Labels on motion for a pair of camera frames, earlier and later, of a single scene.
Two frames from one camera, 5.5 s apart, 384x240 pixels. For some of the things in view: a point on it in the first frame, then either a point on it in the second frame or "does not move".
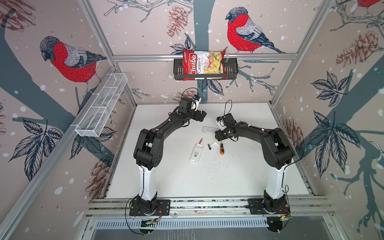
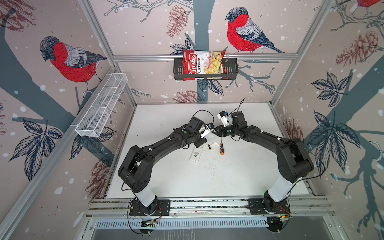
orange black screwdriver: (222, 150) does not move
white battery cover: (214, 145) does not move
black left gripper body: (194, 115) to (198, 141)
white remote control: (196, 152) does not move
